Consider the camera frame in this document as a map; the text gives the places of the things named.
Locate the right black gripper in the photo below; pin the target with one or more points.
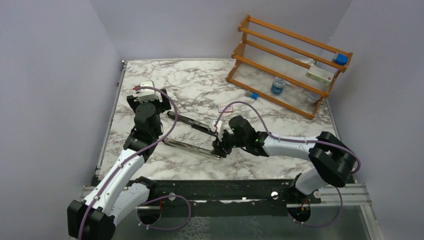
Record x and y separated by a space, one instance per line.
218 145

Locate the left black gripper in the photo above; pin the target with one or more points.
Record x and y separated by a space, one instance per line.
164 105

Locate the beige black stapler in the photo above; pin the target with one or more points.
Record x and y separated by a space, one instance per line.
194 135

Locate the red white staple box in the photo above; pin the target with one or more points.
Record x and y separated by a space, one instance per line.
225 109

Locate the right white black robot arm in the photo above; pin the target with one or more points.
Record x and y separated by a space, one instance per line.
333 162

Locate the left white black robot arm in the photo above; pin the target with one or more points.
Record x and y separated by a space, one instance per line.
99 213

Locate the blue white cup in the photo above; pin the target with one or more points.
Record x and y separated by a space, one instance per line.
278 85

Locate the white bottle behind rack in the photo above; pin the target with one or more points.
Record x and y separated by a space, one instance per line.
313 97

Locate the orange wooden shelf rack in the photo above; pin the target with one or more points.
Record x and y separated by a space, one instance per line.
266 51

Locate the white red carton box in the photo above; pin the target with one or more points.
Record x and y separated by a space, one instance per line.
319 75

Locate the blue cube on shelf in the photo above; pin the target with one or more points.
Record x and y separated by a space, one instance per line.
340 59

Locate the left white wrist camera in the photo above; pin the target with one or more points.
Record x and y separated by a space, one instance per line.
146 94

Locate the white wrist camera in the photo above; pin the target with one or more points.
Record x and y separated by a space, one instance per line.
146 94
216 126

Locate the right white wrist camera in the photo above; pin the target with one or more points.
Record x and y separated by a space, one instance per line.
216 126

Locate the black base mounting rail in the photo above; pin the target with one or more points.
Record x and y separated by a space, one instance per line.
222 198

